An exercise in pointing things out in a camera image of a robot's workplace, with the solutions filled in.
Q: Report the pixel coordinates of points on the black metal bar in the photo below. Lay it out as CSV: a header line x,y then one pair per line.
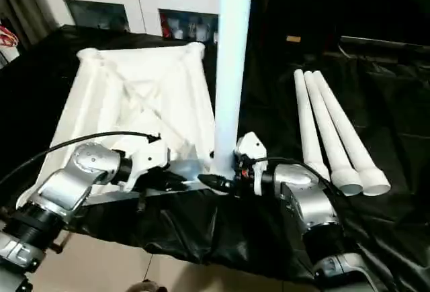
x,y
386,42

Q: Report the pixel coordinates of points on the black mat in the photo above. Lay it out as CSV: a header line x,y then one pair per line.
x,y
268,221

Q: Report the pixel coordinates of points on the small white jar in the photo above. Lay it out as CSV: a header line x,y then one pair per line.
x,y
177,32

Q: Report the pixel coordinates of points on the white plastic table top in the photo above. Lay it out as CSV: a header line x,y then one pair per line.
x,y
134,80

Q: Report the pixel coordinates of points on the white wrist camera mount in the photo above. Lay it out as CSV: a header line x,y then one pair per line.
x,y
252,147
148,157

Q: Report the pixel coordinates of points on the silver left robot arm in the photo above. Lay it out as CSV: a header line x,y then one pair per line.
x,y
77,174

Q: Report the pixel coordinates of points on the grey curtain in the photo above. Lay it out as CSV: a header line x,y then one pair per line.
x,y
23,3

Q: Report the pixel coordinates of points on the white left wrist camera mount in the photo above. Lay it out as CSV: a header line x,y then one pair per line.
x,y
148,157

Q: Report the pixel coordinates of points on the red bottle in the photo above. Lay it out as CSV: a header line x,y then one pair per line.
x,y
165,25

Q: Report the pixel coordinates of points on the small yellow label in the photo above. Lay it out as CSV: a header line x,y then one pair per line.
x,y
293,39

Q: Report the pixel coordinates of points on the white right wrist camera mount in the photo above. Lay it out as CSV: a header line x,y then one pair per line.
x,y
252,147

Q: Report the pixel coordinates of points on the white plastic table leg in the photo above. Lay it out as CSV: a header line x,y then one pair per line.
x,y
331,131
231,70
310,127
352,137

